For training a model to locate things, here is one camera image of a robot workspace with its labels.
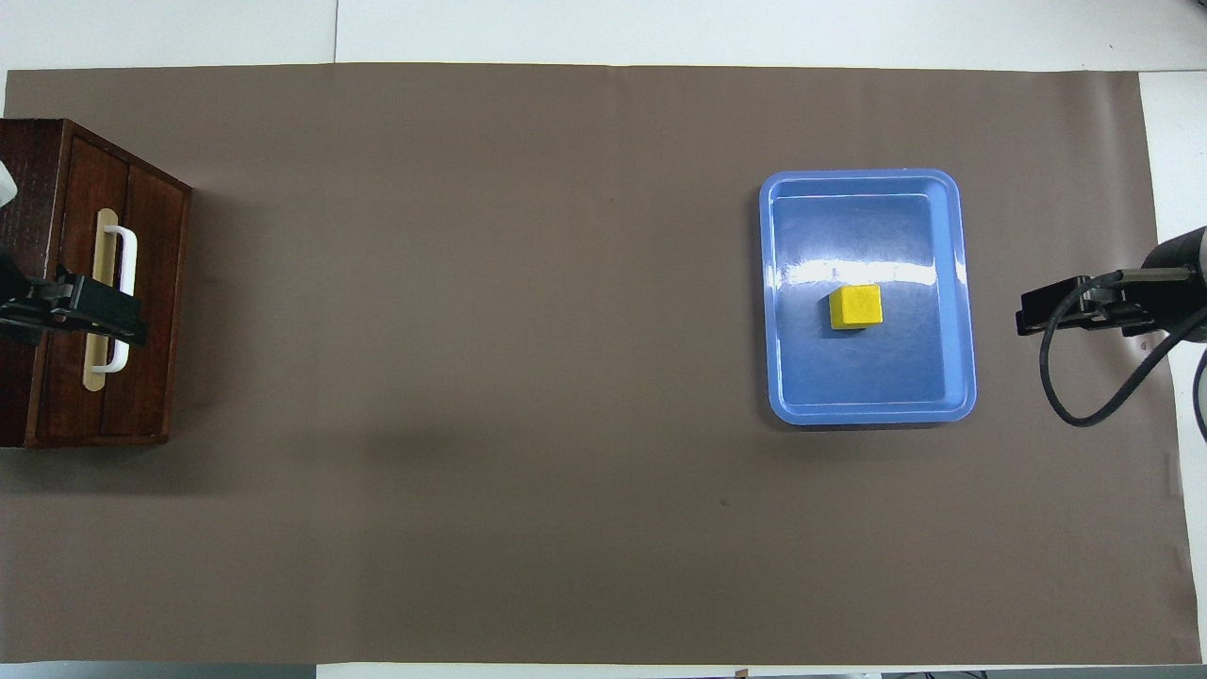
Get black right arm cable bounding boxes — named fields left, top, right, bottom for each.
left=1038, top=267, right=1207, bottom=444

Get blue plastic tray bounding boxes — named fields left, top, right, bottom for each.
left=759, top=169, right=978, bottom=426

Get yellow cube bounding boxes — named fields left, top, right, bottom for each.
left=829, top=284, right=884, bottom=331

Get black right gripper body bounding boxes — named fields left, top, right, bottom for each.
left=1146, top=226, right=1207, bottom=342

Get brown table mat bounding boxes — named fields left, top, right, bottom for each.
left=0, top=63, right=1191, bottom=666

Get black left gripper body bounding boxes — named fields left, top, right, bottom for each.
left=0, top=250, right=34, bottom=345

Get white drawer handle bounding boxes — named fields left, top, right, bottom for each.
left=91, top=226, right=139, bottom=375

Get wooden drawer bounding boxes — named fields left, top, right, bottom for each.
left=40, top=130, right=131, bottom=444

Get dark wooden cabinet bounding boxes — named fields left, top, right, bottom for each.
left=0, top=118, right=194, bottom=449

